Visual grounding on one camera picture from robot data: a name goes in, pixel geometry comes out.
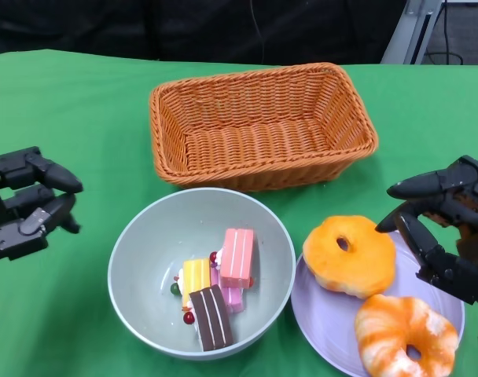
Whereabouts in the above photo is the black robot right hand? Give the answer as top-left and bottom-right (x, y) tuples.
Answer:
(374, 155), (478, 311)

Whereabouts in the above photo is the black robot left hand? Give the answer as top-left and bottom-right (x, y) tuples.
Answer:
(0, 146), (84, 264)

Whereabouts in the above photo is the twisted orange ring bread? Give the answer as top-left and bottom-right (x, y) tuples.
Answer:
(354, 294), (459, 377)

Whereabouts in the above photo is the round orange bread bun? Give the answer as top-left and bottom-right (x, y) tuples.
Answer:
(303, 214), (397, 298)

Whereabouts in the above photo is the grey ceramic bowl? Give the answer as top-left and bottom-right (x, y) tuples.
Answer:
(107, 187), (297, 361)

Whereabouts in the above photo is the lavender plate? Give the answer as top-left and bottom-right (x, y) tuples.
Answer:
(290, 229), (466, 377)

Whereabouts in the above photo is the yellow cake slice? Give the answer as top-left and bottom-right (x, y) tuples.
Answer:
(182, 258), (212, 309)

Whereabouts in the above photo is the chocolate layered cake slice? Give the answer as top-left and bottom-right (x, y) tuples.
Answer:
(189, 285), (235, 352)

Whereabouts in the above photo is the large pink cake slice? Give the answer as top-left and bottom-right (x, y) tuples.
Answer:
(219, 228), (256, 290)

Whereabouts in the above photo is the small pink cake slice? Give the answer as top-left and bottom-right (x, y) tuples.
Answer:
(211, 269), (248, 314)

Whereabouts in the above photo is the orange wicker basket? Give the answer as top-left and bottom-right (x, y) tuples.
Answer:
(149, 61), (380, 193)

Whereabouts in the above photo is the green tablecloth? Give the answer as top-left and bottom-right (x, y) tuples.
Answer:
(0, 49), (478, 377)

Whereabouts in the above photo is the black backdrop curtain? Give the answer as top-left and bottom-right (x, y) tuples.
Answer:
(0, 0), (407, 66)

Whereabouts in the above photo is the black floor cable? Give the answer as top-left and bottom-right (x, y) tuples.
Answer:
(424, 0), (466, 66)

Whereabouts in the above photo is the grey metal frame leg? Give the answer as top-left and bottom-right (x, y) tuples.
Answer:
(381, 0), (447, 64)

